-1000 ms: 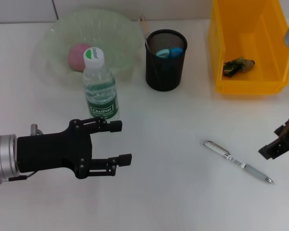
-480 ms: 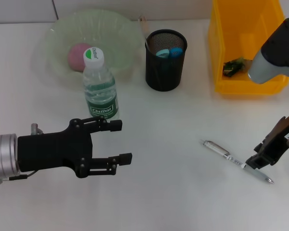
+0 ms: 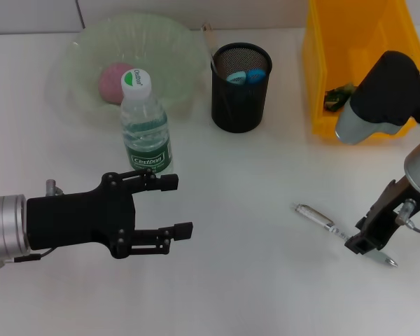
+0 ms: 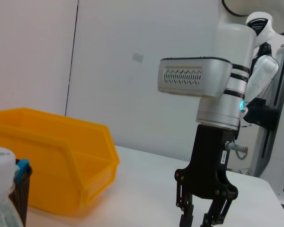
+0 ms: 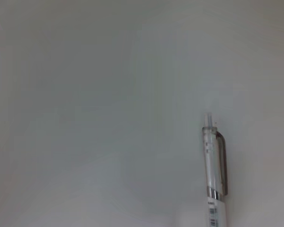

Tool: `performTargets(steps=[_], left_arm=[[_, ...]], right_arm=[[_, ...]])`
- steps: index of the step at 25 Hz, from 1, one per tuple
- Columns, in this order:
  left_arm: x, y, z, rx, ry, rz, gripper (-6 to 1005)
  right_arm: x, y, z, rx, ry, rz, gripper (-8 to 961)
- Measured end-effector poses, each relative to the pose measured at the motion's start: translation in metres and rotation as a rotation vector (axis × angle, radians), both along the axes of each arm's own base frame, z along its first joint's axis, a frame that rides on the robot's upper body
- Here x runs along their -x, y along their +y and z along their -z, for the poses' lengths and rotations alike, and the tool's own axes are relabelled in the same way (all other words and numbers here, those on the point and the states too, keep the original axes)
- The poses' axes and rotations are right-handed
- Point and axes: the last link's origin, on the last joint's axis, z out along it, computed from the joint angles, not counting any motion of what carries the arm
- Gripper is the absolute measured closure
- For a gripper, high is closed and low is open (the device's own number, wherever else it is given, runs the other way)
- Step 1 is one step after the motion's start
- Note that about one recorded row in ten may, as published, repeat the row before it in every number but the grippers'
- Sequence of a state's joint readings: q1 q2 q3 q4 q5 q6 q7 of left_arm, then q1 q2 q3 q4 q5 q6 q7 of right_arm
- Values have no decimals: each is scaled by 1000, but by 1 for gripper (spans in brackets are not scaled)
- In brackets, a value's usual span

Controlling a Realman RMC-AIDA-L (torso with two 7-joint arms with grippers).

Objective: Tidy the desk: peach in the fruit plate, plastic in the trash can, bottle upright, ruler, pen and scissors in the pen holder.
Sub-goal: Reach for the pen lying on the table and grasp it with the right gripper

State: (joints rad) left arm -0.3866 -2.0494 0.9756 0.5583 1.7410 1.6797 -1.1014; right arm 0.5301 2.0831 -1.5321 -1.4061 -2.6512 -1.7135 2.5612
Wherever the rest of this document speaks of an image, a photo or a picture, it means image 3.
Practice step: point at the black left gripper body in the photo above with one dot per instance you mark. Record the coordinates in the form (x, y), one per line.
(80, 220)

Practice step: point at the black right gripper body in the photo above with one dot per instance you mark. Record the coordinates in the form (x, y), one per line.
(385, 217)

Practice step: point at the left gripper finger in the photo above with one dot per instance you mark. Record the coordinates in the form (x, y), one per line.
(157, 182)
(161, 236)

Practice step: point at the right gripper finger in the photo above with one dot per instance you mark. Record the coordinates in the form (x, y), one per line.
(358, 245)

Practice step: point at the clear silver pen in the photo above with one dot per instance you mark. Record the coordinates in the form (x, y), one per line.
(318, 217)

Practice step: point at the Cestbon water bottle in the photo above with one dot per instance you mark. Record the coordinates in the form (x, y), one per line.
(145, 119)

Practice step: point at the pink peach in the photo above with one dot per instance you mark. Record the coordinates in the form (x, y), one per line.
(110, 84)

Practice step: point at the green plastic wrapper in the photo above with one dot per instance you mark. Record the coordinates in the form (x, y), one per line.
(336, 98)

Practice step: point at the blue scissors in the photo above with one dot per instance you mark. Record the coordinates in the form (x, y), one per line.
(255, 75)

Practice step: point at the transparent plastic ruler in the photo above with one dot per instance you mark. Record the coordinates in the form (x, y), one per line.
(210, 42)

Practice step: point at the black mesh pen cup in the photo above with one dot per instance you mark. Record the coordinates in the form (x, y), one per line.
(239, 108)

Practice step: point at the green glass fruit plate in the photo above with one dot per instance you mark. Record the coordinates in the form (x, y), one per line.
(161, 45)

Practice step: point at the yellow plastic storage bin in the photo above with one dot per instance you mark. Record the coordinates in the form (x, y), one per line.
(336, 35)

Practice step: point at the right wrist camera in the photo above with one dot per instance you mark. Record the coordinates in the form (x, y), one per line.
(388, 87)

